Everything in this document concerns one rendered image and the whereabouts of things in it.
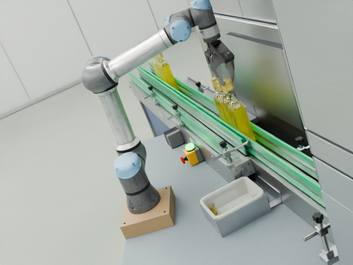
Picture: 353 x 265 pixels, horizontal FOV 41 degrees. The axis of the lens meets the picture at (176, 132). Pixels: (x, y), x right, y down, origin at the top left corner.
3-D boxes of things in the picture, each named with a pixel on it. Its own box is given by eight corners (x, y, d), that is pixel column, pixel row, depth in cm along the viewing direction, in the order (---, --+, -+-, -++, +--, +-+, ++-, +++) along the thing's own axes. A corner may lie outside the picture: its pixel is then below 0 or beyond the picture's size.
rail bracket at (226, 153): (255, 156, 193) (247, 131, 188) (220, 175, 190) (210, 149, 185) (251, 154, 196) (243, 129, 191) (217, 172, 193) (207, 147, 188)
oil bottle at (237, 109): (256, 142, 205) (242, 99, 196) (245, 148, 204) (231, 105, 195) (250, 138, 210) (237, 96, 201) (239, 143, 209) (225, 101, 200)
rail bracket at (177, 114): (186, 126, 245) (177, 104, 240) (174, 133, 244) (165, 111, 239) (183, 124, 249) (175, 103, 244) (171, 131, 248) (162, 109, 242)
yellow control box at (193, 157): (204, 161, 234) (199, 148, 231) (190, 167, 232) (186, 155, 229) (198, 156, 240) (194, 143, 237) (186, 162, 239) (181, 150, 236)
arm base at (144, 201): (128, 218, 199) (120, 200, 195) (127, 200, 213) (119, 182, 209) (162, 205, 199) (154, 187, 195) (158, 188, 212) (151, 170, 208)
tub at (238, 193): (271, 210, 181) (266, 192, 177) (221, 237, 177) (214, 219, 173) (250, 191, 196) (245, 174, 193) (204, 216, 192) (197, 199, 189)
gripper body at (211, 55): (222, 57, 198) (214, 31, 193) (231, 61, 191) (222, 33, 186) (207, 64, 197) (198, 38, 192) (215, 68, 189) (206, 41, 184)
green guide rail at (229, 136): (248, 154, 197) (242, 138, 194) (246, 155, 197) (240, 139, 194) (141, 75, 354) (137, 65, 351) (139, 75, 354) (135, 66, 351)
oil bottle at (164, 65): (178, 90, 298) (163, 49, 286) (171, 94, 297) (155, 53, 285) (176, 88, 303) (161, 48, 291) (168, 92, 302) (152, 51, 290)
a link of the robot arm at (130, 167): (122, 196, 197) (109, 170, 192) (124, 180, 209) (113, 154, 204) (148, 188, 196) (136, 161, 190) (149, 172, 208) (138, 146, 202)
